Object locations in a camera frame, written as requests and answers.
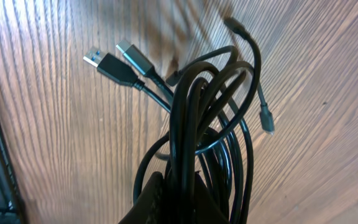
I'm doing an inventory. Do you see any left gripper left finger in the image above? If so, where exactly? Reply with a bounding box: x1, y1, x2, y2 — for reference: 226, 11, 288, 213
119, 172, 163, 224

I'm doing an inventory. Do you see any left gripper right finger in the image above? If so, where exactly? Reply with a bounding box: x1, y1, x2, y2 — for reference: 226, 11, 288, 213
194, 173, 229, 224

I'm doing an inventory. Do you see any thin black USB cable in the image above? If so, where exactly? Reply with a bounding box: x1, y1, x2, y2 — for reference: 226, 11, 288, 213
132, 17, 262, 224

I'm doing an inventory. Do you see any thick black USB-A cable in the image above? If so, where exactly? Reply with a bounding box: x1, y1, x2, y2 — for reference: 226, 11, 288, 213
83, 46, 254, 224

